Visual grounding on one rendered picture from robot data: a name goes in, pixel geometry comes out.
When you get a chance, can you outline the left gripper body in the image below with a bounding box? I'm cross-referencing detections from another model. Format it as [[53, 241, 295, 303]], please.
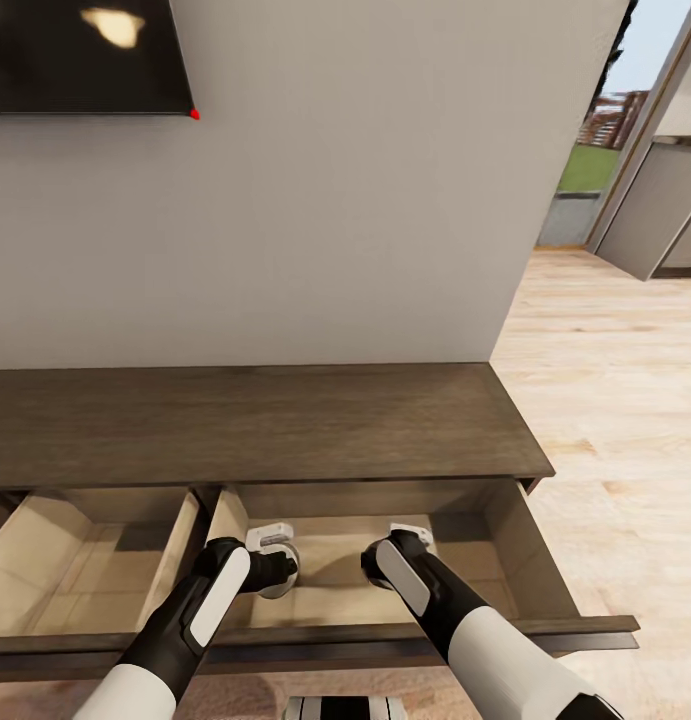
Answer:
[[246, 551, 288, 593]]

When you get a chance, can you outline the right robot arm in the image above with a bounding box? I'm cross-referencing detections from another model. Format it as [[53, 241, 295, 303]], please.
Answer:
[[360, 523, 630, 720]]

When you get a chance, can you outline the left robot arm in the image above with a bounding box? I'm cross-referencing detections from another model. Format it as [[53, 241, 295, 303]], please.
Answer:
[[72, 523, 299, 720]]

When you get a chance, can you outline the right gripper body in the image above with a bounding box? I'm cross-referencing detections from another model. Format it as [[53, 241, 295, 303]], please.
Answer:
[[365, 545, 385, 579]]

